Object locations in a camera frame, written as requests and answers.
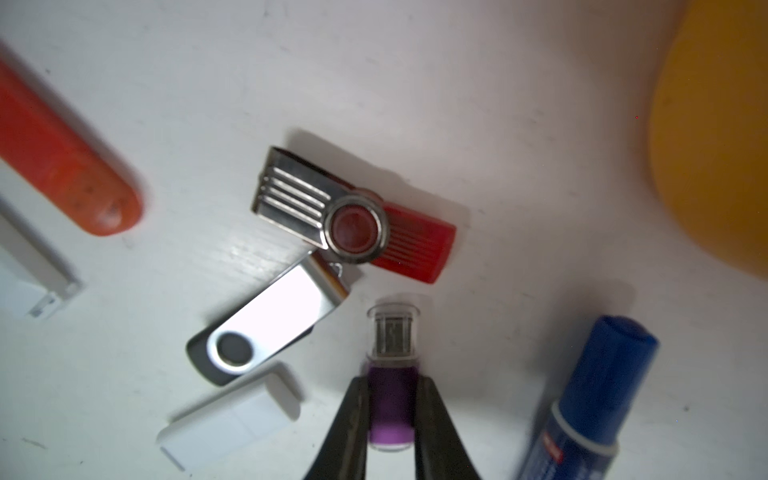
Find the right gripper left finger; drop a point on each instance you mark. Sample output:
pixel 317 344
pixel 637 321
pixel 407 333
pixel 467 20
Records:
pixel 343 453

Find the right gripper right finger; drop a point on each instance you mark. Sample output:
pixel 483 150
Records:
pixel 439 451

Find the purple usb drive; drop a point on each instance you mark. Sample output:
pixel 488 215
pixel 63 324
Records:
pixel 392 373

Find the black swivel usb drive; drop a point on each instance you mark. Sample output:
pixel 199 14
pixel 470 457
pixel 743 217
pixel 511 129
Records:
pixel 283 312

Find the brown usb drive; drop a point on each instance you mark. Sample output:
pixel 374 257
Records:
pixel 354 224

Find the small white usb drive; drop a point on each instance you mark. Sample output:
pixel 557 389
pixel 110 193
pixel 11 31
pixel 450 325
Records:
pixel 35 283

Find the red usb drive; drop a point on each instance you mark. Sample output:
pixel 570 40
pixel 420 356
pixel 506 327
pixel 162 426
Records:
pixel 41 147

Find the yellow plastic storage box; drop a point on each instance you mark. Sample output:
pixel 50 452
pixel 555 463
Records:
pixel 707 137

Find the blue white marker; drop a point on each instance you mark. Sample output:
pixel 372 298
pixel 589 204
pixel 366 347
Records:
pixel 579 439

